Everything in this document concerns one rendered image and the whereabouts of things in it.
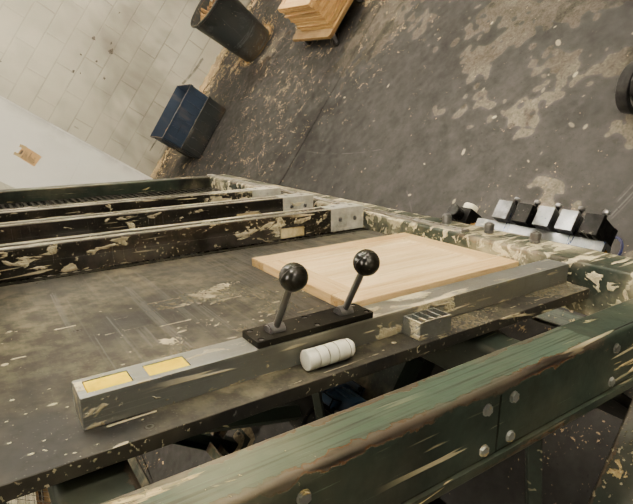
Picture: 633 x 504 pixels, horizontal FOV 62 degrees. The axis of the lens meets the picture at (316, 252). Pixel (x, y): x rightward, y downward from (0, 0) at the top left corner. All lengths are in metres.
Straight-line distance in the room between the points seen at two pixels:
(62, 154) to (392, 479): 4.47
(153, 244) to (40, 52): 4.97
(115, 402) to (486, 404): 0.42
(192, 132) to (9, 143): 1.62
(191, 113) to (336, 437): 5.02
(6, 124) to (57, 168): 0.48
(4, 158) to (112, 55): 1.99
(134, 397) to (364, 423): 0.28
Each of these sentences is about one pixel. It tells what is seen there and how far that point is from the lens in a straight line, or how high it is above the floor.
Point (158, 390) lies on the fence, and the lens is 0.67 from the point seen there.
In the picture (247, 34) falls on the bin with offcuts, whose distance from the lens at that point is 5.55.
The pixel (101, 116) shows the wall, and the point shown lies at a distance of 6.27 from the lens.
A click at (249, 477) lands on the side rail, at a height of 1.63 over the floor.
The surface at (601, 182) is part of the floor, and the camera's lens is 2.39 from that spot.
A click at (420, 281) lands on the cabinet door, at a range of 1.06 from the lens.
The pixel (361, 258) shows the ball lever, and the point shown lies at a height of 1.45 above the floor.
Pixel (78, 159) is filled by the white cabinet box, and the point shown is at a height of 1.03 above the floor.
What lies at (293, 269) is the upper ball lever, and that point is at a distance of 0.65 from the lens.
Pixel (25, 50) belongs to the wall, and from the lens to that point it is 6.18.
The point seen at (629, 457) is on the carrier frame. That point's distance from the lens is 1.19.
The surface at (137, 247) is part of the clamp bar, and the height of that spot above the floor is 1.49.
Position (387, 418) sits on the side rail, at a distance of 0.55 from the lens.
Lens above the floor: 1.92
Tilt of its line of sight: 36 degrees down
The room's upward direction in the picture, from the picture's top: 60 degrees counter-clockwise
